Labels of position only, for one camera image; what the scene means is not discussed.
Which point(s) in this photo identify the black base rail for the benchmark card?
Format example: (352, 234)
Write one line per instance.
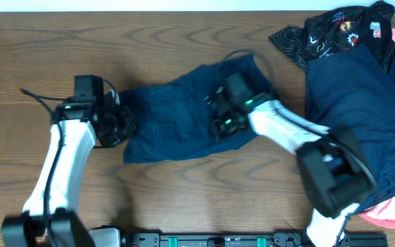
(218, 240)

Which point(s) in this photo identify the navy blue garment pile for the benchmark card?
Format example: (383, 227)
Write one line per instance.
(351, 89)

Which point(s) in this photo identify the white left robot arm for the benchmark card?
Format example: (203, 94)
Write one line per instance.
(52, 208)

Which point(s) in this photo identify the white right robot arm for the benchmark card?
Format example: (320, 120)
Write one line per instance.
(334, 173)

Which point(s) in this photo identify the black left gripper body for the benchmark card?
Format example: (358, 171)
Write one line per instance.
(123, 124)

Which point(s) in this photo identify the black patterned shirt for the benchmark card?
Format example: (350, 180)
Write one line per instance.
(340, 30)

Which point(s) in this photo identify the navy blue shorts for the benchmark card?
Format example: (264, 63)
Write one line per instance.
(173, 120)

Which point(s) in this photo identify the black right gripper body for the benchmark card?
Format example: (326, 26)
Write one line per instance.
(227, 123)

